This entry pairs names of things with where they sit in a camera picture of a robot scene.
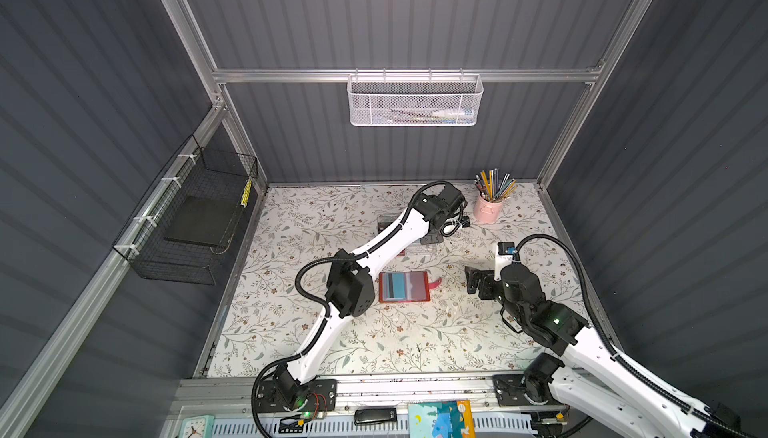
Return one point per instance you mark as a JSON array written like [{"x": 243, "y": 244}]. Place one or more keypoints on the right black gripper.
[{"x": 471, "y": 278}]

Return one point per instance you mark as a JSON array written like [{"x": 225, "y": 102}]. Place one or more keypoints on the clear plastic organizer box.
[{"x": 414, "y": 238}]

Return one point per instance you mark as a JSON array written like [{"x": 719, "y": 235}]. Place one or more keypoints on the red card holder wallet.
[{"x": 419, "y": 286}]

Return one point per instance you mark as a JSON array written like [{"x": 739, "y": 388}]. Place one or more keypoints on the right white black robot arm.
[{"x": 582, "y": 370}]

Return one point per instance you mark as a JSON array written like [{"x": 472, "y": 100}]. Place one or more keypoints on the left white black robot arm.
[{"x": 349, "y": 293}]

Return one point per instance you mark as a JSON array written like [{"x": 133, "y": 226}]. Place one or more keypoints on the pink pen cup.
[{"x": 487, "y": 212}]

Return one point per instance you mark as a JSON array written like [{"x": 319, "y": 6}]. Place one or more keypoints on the pens in pink cup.
[{"x": 493, "y": 186}]

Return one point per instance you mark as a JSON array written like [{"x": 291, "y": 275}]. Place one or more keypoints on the markers in white basket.
[{"x": 452, "y": 116}]

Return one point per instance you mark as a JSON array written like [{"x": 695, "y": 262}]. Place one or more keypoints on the colourful picture book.
[{"x": 445, "y": 419}]

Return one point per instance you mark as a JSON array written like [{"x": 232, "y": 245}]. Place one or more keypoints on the black stapler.
[{"x": 374, "y": 415}]

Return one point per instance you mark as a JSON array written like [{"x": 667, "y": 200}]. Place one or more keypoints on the yellow tag on basket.
[{"x": 246, "y": 193}]

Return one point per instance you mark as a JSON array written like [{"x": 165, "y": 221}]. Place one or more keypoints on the black pad in basket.
[{"x": 203, "y": 221}]

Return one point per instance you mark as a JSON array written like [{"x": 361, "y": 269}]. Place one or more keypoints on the small teal clock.
[{"x": 197, "y": 427}]

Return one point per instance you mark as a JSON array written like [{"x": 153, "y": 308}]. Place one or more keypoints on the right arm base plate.
[{"x": 511, "y": 392}]

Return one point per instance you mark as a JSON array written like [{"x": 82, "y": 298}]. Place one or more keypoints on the white wire mesh basket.
[{"x": 370, "y": 97}]

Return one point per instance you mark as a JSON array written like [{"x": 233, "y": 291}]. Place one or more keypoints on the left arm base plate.
[{"x": 274, "y": 396}]

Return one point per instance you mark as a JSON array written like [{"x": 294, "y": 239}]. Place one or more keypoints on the black wire wall basket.
[{"x": 205, "y": 172}]

